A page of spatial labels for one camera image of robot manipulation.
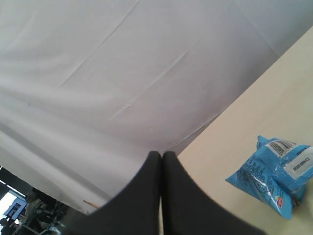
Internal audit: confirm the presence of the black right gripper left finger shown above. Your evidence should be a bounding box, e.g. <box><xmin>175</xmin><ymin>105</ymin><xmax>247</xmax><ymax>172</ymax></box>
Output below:
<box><xmin>63</xmin><ymin>151</ymin><xmax>162</xmax><ymax>235</ymax></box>

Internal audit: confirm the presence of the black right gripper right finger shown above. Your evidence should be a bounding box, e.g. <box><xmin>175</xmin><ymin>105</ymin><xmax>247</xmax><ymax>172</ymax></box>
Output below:
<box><xmin>161</xmin><ymin>151</ymin><xmax>264</xmax><ymax>235</ymax></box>

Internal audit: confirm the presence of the blue snack bag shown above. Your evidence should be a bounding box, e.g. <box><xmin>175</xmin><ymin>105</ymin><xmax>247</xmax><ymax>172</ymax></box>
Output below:
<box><xmin>226</xmin><ymin>136</ymin><xmax>313</xmax><ymax>219</ymax></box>

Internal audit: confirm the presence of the wooden chopstick back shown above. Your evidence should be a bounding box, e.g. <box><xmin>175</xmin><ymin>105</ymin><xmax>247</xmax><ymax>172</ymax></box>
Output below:
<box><xmin>83</xmin><ymin>200</ymin><xmax>100</xmax><ymax>209</ymax></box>

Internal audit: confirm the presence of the white backdrop cloth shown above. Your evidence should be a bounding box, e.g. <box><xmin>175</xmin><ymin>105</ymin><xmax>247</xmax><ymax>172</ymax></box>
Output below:
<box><xmin>0</xmin><ymin>0</ymin><xmax>313</xmax><ymax>213</ymax></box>

